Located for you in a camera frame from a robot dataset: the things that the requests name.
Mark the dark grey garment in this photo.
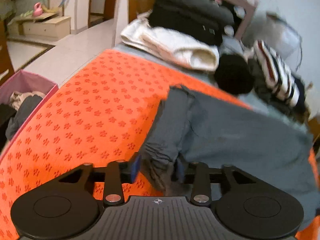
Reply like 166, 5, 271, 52
139, 86, 319, 229

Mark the stack of dark folded clothes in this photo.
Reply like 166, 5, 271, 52
148, 0, 234, 46

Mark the orange patterned table mat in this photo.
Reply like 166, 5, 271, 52
0, 48, 320, 240

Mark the black rolled garment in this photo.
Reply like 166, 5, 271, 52
214, 54, 254, 96

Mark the pink fabric storage box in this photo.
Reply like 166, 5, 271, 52
1, 70, 58, 149

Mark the white folded garment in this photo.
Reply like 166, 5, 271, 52
121, 18, 220, 72

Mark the striped navy white sweater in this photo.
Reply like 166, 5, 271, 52
253, 40, 305, 109

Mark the low wooden cabinet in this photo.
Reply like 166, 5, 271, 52
7, 12, 71, 41

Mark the pink kettlebell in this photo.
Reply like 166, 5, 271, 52
33, 2, 43, 17

